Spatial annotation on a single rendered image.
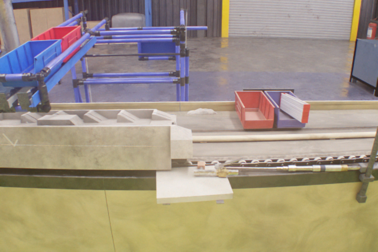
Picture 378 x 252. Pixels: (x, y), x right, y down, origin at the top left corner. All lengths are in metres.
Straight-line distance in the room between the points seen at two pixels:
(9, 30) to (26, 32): 8.56
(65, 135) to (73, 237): 0.57
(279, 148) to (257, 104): 0.54
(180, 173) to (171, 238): 0.40
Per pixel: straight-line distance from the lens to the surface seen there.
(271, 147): 1.69
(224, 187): 1.25
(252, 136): 1.71
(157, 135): 1.28
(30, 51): 1.57
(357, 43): 6.34
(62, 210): 1.58
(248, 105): 2.13
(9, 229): 1.82
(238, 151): 1.62
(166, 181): 1.28
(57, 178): 1.47
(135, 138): 1.30
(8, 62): 1.39
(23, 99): 1.23
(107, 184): 1.42
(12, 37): 2.82
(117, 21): 10.29
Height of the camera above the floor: 1.52
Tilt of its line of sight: 21 degrees down
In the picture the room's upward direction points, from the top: straight up
